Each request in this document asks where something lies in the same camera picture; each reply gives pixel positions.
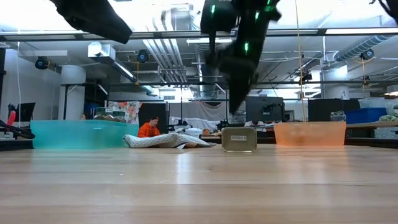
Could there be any white pot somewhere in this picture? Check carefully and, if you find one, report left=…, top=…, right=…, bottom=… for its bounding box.
left=187, top=127, right=204, bottom=138

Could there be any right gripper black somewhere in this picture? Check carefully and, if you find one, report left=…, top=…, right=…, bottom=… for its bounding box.
left=217, top=46, right=259, bottom=114

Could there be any grey hanging sheet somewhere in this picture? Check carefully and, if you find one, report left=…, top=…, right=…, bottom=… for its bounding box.
left=169, top=101, right=231, bottom=123

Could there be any white ceiling air unit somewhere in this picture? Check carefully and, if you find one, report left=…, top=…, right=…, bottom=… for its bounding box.
left=87, top=41, right=117, bottom=59

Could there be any clear storage bin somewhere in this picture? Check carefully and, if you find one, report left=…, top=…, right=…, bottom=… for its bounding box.
left=358, top=97, right=389, bottom=109

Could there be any black cabinet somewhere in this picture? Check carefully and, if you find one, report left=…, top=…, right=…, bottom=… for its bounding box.
left=307, top=98, right=361, bottom=123

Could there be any silver round ceiling duct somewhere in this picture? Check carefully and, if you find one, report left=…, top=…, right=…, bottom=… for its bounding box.
left=188, top=34, right=231, bottom=98

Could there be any teal plastic bin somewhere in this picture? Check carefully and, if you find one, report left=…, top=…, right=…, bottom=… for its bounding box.
left=30, top=119, right=140, bottom=151

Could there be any grey patterned cloth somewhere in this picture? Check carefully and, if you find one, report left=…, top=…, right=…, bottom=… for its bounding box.
left=123, top=132, right=218, bottom=149

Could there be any floral hanging cloth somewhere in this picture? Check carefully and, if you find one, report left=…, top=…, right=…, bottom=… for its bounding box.
left=107, top=100, right=143, bottom=126

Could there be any black ceiling cable reel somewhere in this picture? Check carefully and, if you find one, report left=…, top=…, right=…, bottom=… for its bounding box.
left=34, top=55, right=50, bottom=70
left=359, top=49, right=376, bottom=61
left=136, top=49, right=150, bottom=64

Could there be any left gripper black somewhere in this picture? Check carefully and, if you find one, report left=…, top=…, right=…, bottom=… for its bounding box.
left=49, top=0, right=133, bottom=45

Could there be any striped ceiling duct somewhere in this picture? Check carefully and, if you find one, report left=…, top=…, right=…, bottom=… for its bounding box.
left=333, top=34, right=398, bottom=62

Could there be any white building column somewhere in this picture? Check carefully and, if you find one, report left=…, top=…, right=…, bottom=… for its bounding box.
left=321, top=64, right=351, bottom=101
left=60, top=65, right=86, bottom=121

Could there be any orange plastic bin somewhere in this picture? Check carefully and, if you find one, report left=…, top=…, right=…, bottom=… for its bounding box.
left=273, top=121, right=347, bottom=147

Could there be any black computer monitor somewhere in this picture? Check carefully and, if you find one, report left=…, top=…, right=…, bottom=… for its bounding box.
left=245, top=96, right=285, bottom=123

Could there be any black partition panel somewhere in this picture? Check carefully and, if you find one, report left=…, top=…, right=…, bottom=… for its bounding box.
left=138, top=102, right=170, bottom=133

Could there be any blue storage bin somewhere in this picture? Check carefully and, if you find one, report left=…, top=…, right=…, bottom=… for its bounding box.
left=345, top=107, right=388, bottom=124

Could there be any small black monitor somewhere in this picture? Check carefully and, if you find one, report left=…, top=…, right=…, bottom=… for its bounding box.
left=14, top=102, right=36, bottom=123

